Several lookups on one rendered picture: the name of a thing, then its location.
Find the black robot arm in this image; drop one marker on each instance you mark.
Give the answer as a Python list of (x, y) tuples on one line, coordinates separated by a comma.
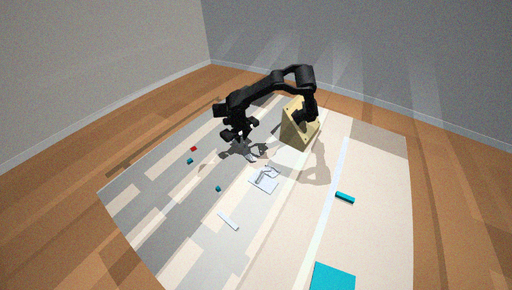
[(239, 100)]

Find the white flat bar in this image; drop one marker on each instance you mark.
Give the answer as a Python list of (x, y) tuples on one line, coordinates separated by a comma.
[(227, 220)]

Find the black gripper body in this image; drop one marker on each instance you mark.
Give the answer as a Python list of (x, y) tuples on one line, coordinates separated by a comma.
[(239, 124)]

